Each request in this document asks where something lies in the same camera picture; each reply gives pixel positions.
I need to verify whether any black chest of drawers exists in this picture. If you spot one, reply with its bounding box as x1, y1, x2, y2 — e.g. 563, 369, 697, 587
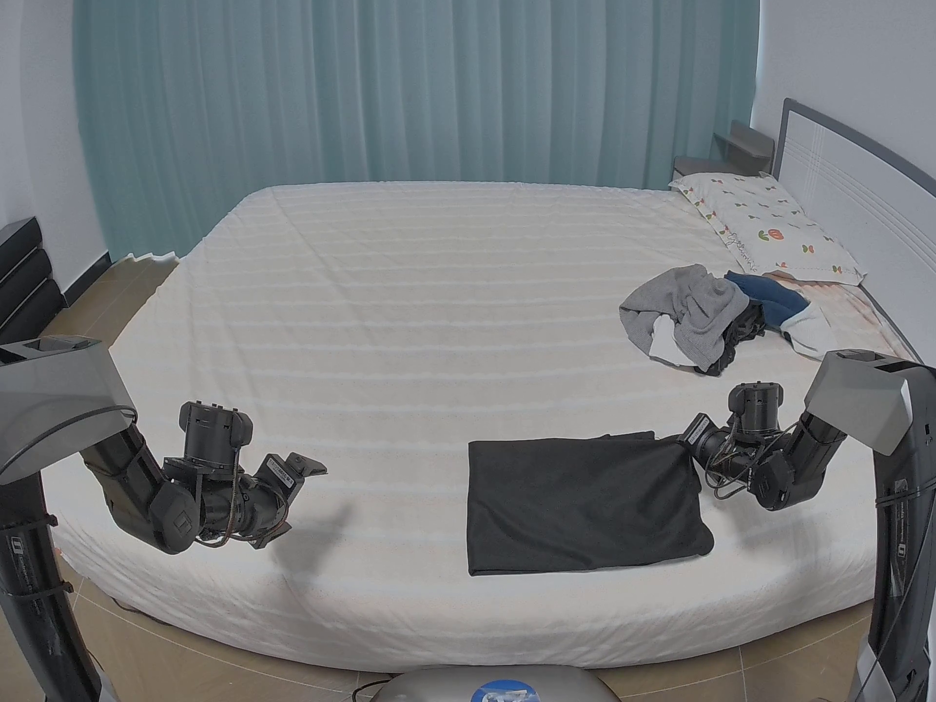
0, 218, 67, 349

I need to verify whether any black T-shirt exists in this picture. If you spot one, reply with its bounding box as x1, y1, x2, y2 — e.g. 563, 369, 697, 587
467, 430, 715, 577

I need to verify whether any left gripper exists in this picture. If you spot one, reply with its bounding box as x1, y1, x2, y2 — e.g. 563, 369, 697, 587
234, 452, 330, 539

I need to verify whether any bed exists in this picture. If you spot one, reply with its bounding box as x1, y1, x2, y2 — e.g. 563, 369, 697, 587
51, 97, 936, 672

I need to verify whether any pile of clothes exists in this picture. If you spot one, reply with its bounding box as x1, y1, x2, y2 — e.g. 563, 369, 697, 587
619, 264, 835, 378

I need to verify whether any blue-green curtain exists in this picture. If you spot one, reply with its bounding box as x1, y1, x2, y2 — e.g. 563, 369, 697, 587
72, 0, 761, 261

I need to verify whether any white printed pillow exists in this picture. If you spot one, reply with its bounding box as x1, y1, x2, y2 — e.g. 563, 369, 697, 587
669, 171, 867, 285

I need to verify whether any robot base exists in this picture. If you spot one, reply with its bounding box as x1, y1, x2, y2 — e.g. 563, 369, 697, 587
369, 666, 608, 702

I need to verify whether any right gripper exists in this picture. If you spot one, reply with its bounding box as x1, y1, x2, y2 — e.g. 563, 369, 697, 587
678, 414, 725, 462

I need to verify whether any grey bedside table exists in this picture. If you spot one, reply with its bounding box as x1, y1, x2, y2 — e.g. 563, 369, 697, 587
671, 120, 776, 187

